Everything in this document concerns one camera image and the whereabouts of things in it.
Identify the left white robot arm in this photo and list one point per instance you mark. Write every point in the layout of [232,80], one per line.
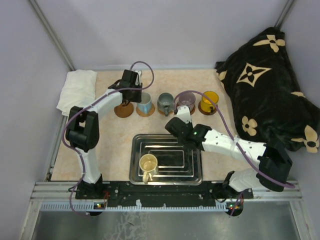
[83,133]

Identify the purple mug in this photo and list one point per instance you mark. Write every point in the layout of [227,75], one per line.
[187,99]

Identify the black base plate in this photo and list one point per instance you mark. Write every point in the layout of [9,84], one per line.
[116,189]

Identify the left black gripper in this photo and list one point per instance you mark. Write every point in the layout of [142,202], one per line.
[137,99]

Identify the white and blue mug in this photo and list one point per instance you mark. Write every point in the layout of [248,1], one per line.
[146,102]

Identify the cream mug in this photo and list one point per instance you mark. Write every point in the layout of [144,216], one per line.
[148,163]

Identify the metal tray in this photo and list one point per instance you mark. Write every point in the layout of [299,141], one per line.
[177,165]

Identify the black floral blanket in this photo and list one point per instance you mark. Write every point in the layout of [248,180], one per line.
[267,101]

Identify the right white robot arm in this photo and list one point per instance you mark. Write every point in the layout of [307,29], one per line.
[269,163]

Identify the woven rattan coaster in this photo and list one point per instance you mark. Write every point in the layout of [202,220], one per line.
[163,113]

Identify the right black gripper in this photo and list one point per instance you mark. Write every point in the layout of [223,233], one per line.
[190,123]

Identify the grey metal mug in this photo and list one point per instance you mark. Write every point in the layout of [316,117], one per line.
[165,102]

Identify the aluminium frame rail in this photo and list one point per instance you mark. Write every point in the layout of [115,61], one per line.
[58,196]

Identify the white folded cloth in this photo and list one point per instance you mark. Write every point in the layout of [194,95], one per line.
[78,90]

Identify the yellow glass mug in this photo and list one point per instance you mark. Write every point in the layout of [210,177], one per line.
[210,97]

